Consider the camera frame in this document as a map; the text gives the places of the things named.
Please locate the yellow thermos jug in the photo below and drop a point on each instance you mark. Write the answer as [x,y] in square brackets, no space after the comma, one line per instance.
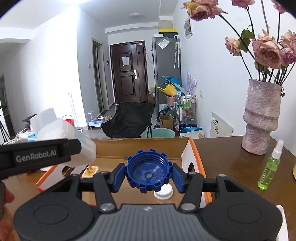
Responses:
[294,172]

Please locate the wall poster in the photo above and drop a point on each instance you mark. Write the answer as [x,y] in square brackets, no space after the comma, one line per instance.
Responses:
[188,28]

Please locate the black folding chair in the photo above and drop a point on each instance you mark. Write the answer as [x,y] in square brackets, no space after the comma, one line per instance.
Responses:
[127,119]

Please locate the person's left hand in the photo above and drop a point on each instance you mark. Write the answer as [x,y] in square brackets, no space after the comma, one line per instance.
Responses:
[8,222]

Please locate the white mop pole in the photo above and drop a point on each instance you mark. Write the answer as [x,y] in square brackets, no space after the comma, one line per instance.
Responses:
[70,106]

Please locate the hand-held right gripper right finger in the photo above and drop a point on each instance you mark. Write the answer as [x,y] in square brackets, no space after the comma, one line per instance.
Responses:
[177,179]

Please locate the white leaning board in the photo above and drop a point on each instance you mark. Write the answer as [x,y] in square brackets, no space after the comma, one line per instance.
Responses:
[222,126]

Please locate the yellow and black box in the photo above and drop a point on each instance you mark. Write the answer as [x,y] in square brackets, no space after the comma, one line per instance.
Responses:
[167,32]

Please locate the blue pet feeder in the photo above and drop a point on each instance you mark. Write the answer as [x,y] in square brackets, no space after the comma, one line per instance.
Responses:
[94,122]

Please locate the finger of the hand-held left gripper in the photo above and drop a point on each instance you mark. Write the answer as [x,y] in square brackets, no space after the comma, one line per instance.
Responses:
[74,146]

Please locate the blue and white package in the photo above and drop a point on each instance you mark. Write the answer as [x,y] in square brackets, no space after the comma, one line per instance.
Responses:
[192,132]

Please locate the small brown cardboard box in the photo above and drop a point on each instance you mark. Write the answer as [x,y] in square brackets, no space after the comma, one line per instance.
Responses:
[166,121]

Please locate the blue ridged bottle cap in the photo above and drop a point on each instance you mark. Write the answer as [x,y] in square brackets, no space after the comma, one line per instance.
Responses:
[149,171]

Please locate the black tripod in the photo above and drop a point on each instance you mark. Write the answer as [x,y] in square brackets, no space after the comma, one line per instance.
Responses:
[3,129]

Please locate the pink plastic bin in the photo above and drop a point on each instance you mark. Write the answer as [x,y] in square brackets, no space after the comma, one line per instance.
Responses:
[170,100]

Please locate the purple feather decoration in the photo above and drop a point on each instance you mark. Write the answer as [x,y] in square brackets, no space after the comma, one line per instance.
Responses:
[192,83]

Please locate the clear plastic pouch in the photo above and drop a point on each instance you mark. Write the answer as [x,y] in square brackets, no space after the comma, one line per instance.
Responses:
[163,42]

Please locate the green spray bottle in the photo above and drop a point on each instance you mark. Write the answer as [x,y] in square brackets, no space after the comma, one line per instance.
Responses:
[270,166]

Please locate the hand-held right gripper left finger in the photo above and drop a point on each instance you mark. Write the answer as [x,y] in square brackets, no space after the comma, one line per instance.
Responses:
[118,177]

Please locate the white ribbed bottle cap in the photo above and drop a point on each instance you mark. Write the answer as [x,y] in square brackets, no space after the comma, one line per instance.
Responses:
[163,193]

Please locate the dark brown door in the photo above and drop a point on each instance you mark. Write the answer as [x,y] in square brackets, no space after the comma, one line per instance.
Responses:
[129,74]

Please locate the red bucket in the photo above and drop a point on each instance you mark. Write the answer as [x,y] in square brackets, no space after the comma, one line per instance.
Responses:
[69,120]

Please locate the round ceiling lamp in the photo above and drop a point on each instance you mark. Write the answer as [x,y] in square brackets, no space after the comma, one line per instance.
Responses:
[137,15]

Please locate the white cotton swab box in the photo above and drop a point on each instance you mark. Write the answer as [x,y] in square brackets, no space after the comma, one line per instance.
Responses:
[60,129]

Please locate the grey refrigerator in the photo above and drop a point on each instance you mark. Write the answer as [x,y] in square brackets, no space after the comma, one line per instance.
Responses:
[165,64]

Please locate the green plastic basin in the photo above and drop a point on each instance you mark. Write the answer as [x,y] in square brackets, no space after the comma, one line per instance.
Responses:
[163,134]

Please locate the metal rolling cart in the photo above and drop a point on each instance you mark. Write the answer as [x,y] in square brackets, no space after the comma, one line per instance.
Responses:
[186,111]

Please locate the pink textured vase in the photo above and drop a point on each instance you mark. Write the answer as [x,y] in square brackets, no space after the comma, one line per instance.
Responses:
[261,115]

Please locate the dried pink rose bouquet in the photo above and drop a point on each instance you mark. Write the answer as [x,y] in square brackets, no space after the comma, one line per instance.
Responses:
[267,52]

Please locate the white folded umbrella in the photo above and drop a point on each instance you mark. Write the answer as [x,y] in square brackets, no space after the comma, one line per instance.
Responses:
[177,52]

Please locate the red cardboard box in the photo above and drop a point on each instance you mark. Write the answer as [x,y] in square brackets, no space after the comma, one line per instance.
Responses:
[196,157]

